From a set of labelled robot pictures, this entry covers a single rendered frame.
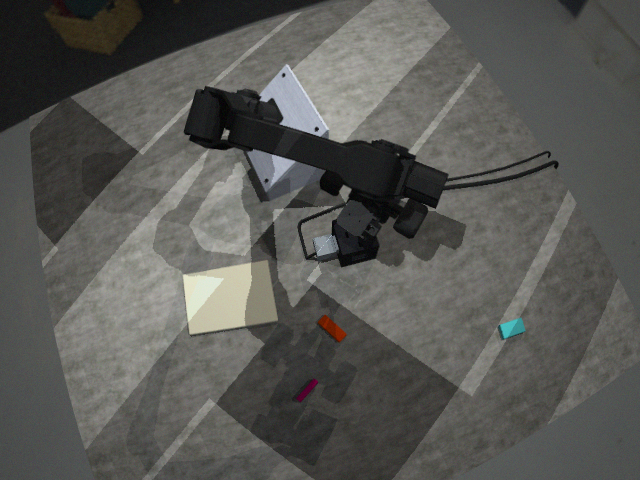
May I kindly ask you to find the magenta rectangular bar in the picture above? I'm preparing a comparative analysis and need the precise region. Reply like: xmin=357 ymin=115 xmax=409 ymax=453
xmin=296 ymin=379 xmax=318 ymax=402

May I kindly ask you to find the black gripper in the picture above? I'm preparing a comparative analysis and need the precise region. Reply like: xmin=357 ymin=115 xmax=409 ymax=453
xmin=320 ymin=171 xmax=429 ymax=239

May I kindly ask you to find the teal rectangular block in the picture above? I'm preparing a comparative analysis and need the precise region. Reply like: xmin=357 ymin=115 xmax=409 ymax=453
xmin=498 ymin=317 xmax=525 ymax=340

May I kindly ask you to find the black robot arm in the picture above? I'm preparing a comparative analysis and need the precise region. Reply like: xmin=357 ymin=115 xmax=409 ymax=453
xmin=184 ymin=86 xmax=449 ymax=242

